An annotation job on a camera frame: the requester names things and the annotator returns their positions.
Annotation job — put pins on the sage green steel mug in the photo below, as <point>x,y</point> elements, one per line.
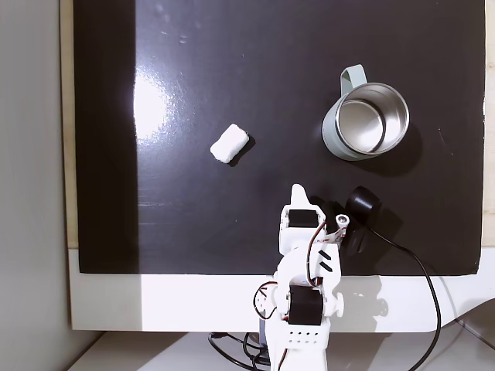
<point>365,120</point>

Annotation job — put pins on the black table mat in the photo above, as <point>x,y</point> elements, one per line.
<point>232,216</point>

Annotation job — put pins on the black oval camera box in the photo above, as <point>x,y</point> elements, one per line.
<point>362,203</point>

